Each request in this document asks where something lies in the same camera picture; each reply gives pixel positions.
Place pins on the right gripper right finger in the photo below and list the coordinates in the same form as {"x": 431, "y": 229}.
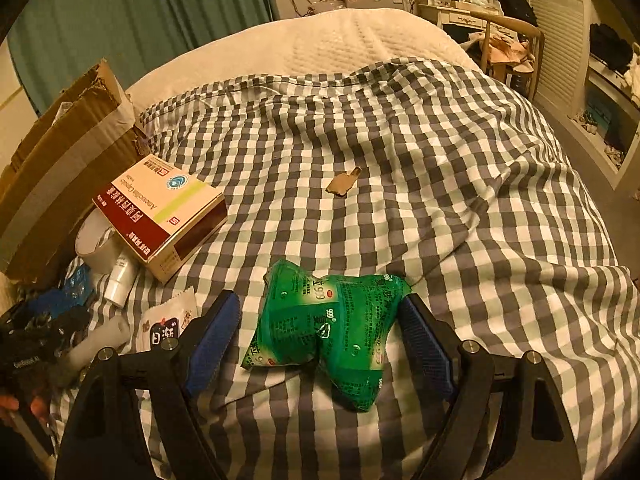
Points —
{"x": 533, "y": 438}

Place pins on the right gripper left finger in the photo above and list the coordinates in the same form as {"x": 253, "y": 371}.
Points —
{"x": 103, "y": 438}

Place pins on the green snack packet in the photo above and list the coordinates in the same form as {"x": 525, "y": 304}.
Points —
{"x": 341, "y": 323}

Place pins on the blue blister pill pack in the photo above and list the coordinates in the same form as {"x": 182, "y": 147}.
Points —
{"x": 75, "y": 292}

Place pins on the long white plastic tube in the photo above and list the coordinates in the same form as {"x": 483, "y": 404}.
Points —
{"x": 113, "y": 334}

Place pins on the white sachet with print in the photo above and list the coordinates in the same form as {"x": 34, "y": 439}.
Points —
{"x": 168, "y": 320}

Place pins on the small white cream tube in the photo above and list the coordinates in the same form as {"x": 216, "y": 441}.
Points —
{"x": 121, "y": 279}

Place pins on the white tape roll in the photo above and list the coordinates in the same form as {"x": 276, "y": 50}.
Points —
{"x": 97, "y": 243}

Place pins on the red white medicine box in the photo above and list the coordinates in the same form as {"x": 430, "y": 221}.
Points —
{"x": 162, "y": 213}

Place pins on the brown cardboard box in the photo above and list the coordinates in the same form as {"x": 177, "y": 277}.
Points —
{"x": 89, "y": 136}

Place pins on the checkered grey white cloth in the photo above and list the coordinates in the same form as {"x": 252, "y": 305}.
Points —
{"x": 464, "y": 191}

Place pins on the small brown paper scrap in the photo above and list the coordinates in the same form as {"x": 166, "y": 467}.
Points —
{"x": 341, "y": 184}

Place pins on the green curtain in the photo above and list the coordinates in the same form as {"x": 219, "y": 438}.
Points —
{"x": 54, "y": 42}

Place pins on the white shelf cabinet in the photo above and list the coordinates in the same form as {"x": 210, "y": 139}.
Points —
{"x": 597, "y": 107}

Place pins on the wooden chair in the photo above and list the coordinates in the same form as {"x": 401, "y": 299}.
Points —
{"x": 511, "y": 47}

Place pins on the cream quilted bed mattress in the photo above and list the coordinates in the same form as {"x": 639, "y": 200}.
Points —
{"x": 332, "y": 42}

